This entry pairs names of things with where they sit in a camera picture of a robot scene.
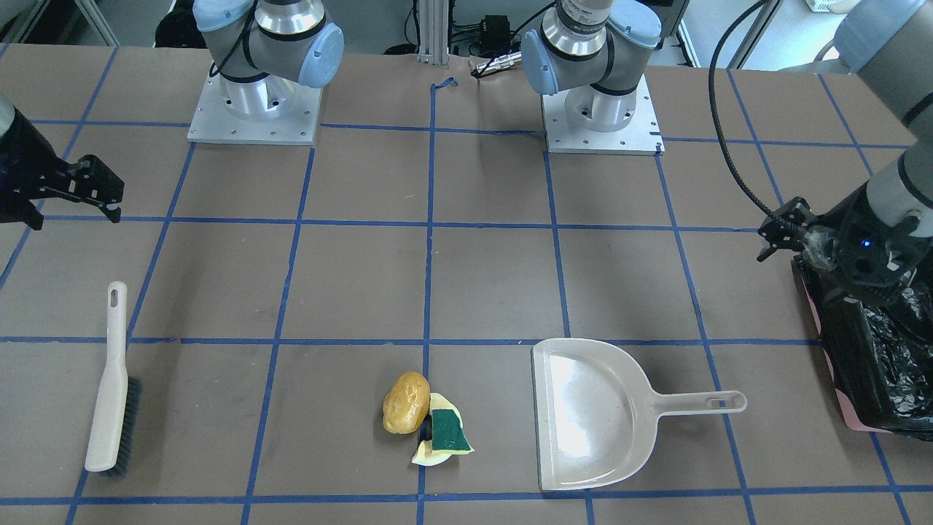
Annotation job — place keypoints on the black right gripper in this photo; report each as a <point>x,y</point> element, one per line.
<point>22,169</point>

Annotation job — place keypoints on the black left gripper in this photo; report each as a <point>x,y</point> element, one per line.
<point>844,232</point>

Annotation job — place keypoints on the beige hand brush black bristles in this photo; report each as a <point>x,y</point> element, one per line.
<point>116,406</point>

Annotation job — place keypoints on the beige plastic dustpan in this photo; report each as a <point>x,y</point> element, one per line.
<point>597,413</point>

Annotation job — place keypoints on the green yellow sponge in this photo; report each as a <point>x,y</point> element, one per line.
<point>447,433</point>

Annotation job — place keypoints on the yellow-brown potato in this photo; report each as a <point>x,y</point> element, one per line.
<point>406,405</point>

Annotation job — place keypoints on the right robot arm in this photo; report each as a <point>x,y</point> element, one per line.
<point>31,170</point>

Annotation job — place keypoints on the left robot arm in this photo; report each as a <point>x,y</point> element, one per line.
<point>887,44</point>

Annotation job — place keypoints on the black trash bag bin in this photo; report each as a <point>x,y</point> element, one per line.
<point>879,357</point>

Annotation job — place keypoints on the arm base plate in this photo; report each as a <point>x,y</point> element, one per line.
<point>270,111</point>
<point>585,121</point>

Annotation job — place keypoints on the aluminium frame post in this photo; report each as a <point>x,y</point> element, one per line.
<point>433,26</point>

